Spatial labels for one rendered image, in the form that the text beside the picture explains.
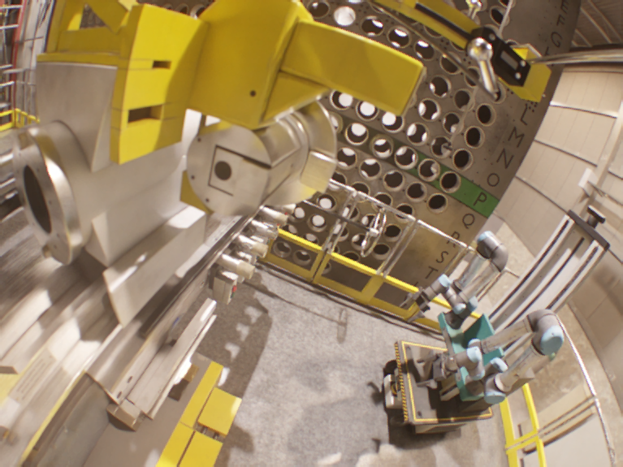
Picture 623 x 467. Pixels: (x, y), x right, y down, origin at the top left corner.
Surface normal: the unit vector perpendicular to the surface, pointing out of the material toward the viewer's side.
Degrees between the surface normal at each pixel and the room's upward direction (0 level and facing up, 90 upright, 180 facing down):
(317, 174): 90
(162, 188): 68
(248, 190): 90
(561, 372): 90
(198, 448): 0
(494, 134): 90
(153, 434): 0
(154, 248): 0
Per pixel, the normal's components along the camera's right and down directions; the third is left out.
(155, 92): 0.91, 0.40
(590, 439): -0.91, -0.40
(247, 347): 0.34, -0.78
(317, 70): -0.21, 0.48
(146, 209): 0.98, 0.07
